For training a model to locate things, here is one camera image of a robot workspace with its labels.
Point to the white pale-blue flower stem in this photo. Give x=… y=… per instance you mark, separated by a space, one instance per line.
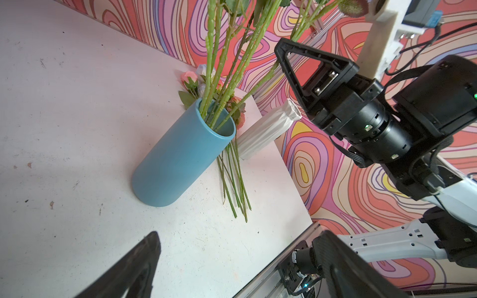
x=304 y=21

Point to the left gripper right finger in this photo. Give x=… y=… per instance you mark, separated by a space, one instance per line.
x=348 y=275

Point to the pink carnation flower stem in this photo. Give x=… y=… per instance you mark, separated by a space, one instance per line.
x=213 y=8

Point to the blue rose flower stem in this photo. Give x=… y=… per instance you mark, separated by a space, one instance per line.
x=253 y=26

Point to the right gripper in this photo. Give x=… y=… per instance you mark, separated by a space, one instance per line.
x=345 y=105

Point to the bunch of artificial flowers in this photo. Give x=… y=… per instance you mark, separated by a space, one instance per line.
x=233 y=186

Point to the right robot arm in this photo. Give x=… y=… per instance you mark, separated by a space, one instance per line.
x=440 y=101

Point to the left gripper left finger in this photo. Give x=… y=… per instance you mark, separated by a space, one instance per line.
x=132 y=276

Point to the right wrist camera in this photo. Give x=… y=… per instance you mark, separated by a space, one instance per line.
x=391 y=22

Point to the teal cylindrical vase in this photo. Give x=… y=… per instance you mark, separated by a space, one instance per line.
x=179 y=158

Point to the white ribbed vase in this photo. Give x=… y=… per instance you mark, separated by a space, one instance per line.
x=267 y=129

